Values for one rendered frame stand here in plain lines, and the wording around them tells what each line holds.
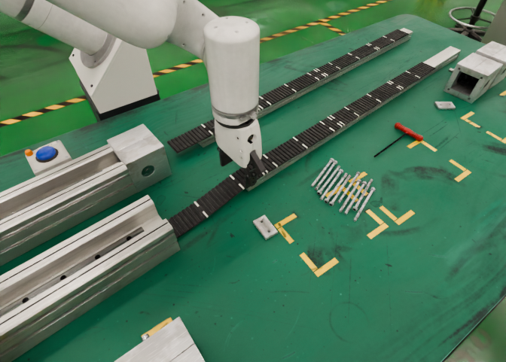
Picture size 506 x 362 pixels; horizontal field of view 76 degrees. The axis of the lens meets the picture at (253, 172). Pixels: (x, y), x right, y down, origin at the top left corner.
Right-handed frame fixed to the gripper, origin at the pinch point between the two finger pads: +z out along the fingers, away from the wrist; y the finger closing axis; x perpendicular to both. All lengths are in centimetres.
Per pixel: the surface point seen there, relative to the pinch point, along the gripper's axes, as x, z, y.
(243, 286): 13.8, 6.3, -19.0
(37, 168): 33.7, 0.5, 29.0
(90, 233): 30.8, -2.1, 3.1
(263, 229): 3.2, 5.5, -12.3
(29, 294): 43.1, 0.7, 0.5
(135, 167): 17.1, -1.1, 13.9
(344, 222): -11.6, 6.2, -21.8
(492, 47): -92, -3, -12
